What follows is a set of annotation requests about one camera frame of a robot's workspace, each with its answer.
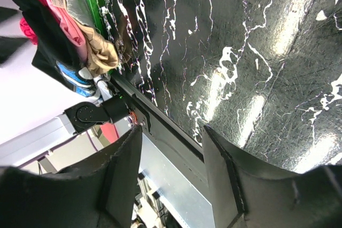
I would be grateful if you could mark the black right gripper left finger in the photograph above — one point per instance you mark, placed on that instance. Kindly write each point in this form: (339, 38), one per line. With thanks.
(98, 191)

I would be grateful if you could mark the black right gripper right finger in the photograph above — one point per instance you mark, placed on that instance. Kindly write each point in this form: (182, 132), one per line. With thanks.
(245, 191)

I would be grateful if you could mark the black t shirt flower print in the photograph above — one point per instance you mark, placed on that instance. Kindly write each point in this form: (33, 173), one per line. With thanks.
(56, 56)

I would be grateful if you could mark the beige t shirt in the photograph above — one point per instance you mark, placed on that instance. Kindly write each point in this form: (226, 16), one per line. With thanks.
(101, 54)

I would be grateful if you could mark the magenta red t shirt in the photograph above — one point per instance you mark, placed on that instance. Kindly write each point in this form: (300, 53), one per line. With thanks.
(26, 29)

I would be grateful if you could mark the grey t shirt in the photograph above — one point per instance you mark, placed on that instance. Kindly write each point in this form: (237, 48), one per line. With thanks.
(79, 11)

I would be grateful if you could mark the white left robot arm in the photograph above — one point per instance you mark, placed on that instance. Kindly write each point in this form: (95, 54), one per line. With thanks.
(85, 115)

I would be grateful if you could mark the light pink t shirt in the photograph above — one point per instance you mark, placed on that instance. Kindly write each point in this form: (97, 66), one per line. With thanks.
(69, 27)

